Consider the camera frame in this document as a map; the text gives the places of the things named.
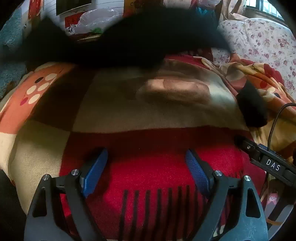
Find wooden table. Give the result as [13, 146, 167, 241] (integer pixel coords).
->
[76, 32, 105, 44]

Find black pants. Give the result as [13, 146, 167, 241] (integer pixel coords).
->
[0, 8, 269, 128]

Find black braided cable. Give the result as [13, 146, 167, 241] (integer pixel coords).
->
[260, 103, 296, 200]

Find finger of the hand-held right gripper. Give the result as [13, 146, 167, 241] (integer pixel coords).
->
[234, 136, 262, 163]

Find clear plastic bag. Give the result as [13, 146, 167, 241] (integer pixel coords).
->
[73, 8, 121, 36]

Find wall television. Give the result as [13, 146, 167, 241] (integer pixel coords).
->
[56, 0, 93, 16]

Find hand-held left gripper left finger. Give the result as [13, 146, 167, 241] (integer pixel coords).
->
[24, 148, 109, 241]

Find printed patchwork blanket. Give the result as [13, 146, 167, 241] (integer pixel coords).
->
[0, 50, 296, 241]

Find teal fluffy cloth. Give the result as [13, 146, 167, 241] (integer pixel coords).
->
[0, 7, 31, 98]

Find small-flower bed sheet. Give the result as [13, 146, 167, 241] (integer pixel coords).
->
[212, 17, 296, 102]

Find teal bag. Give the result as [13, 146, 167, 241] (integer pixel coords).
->
[196, 7, 218, 24]

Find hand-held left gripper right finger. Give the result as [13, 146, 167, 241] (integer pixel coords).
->
[185, 149, 269, 241]

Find window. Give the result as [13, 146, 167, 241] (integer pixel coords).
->
[246, 0, 285, 18]

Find pale curtain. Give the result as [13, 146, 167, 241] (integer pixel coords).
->
[218, 0, 248, 22]

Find red wall poster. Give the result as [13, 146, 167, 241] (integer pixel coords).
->
[64, 15, 82, 30]

